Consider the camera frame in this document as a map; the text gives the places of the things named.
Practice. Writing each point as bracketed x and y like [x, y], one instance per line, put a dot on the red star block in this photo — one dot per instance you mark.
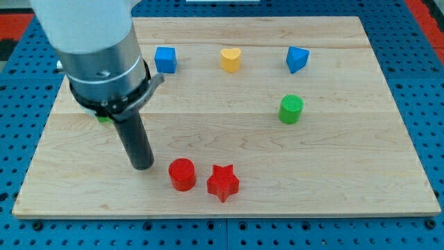
[223, 182]

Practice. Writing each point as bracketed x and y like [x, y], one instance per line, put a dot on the blue triangular prism block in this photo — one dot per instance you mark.
[296, 59]

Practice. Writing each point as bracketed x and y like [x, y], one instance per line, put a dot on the black cylindrical pointer rod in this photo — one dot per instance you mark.
[134, 139]

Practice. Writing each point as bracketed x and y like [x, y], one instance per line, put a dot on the green cylinder block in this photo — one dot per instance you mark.
[290, 109]

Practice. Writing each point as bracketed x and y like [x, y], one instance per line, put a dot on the wooden board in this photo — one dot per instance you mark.
[349, 154]

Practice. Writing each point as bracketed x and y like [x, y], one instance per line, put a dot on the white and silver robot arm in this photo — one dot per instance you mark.
[96, 44]

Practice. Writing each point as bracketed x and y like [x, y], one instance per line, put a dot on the red cylinder block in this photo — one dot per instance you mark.
[182, 174]

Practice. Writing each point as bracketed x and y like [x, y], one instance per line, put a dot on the green block under arm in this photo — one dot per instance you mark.
[104, 119]

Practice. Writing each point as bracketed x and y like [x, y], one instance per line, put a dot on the blue cube block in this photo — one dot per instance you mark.
[165, 60]

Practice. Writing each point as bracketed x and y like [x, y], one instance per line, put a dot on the yellow heart block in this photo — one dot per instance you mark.
[231, 59]

